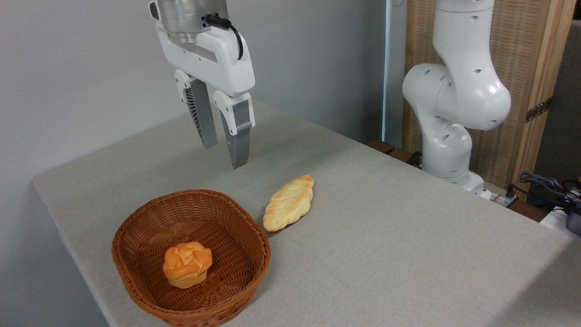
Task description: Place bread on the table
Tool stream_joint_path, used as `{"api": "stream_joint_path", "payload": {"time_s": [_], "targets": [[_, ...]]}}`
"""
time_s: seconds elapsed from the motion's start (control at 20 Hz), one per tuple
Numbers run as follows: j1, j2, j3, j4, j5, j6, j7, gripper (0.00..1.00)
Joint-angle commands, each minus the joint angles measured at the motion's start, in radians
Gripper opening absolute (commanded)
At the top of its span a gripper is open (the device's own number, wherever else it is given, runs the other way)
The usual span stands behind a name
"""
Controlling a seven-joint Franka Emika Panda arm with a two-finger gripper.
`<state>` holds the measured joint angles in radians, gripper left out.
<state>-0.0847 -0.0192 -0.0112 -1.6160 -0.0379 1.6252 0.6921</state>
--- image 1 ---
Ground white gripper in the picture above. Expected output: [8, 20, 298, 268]
[148, 0, 256, 169]

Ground long braided bread loaf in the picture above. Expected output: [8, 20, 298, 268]
[263, 175, 315, 232]

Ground round orange bread roll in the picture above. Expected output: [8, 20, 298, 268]
[162, 242, 213, 289]

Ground brown wicker basket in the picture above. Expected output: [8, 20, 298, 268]
[112, 189, 271, 327]

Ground metal screen hinge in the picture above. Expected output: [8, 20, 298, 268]
[525, 97, 553, 123]

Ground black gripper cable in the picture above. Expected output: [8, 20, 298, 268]
[206, 14, 244, 61]

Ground white vertical wall trim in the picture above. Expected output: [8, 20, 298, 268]
[382, 0, 392, 142]

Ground tangled black cables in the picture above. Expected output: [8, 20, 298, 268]
[506, 172, 581, 212]

